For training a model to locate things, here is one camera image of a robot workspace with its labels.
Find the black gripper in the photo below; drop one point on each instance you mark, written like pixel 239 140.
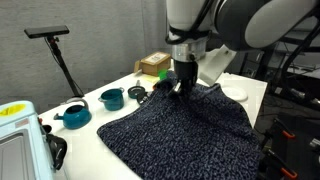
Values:
pixel 187 75

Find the dark blue knitted blanket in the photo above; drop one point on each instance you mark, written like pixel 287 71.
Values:
pixel 204 135

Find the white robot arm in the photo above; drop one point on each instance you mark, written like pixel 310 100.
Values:
pixel 205 35

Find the green plastic cup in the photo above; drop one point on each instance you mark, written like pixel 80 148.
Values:
pixel 162 74

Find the cardboard box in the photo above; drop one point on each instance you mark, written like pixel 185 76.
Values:
pixel 153 63

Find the small black toy pan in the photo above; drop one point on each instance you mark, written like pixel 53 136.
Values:
pixel 134 91

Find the white plastic plate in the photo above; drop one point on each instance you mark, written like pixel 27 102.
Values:
pixel 236 93

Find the teal toy pot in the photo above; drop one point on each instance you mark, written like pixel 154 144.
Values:
pixel 112 99

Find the teal toy kettle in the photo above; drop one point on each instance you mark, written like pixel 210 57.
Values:
pixel 75 116

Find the black oven mitt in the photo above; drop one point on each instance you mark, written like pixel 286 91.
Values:
pixel 57 146

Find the light blue toy oven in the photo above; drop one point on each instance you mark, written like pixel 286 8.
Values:
pixel 23 151

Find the black camera on tripod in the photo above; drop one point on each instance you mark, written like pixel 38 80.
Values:
pixel 50 35

